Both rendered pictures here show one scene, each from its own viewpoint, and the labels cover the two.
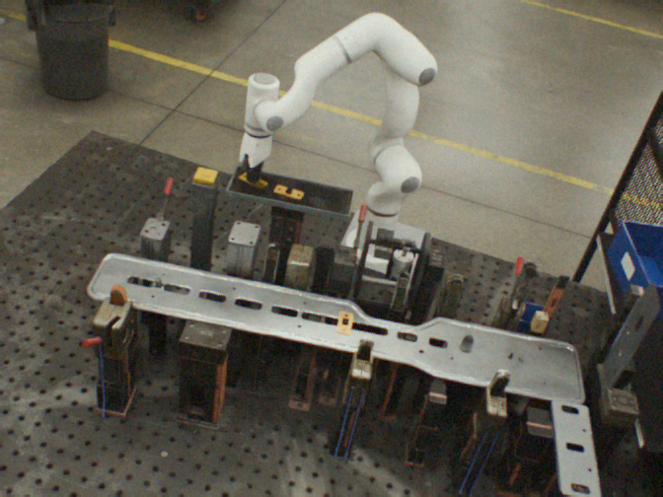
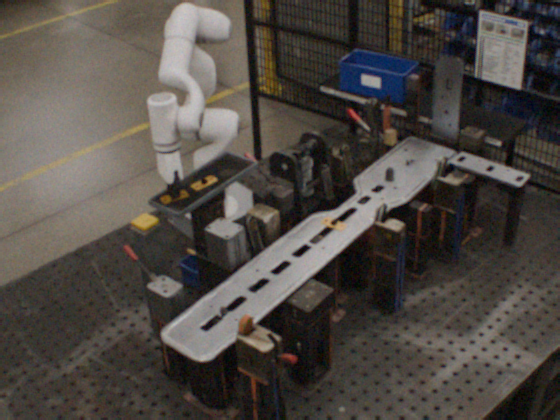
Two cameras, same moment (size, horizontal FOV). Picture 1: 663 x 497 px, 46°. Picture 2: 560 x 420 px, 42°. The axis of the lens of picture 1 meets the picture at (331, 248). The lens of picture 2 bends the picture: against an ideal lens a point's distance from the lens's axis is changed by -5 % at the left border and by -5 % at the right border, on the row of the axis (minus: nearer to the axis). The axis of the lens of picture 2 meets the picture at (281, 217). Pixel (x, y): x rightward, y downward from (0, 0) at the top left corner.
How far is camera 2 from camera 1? 162 cm
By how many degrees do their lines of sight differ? 40
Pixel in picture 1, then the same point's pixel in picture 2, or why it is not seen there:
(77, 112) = not seen: outside the picture
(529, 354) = (409, 156)
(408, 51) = (213, 18)
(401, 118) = (212, 79)
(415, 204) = (77, 223)
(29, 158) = not seen: outside the picture
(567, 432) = (478, 166)
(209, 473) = (375, 386)
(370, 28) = (191, 14)
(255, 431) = (348, 348)
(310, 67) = (181, 66)
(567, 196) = (145, 141)
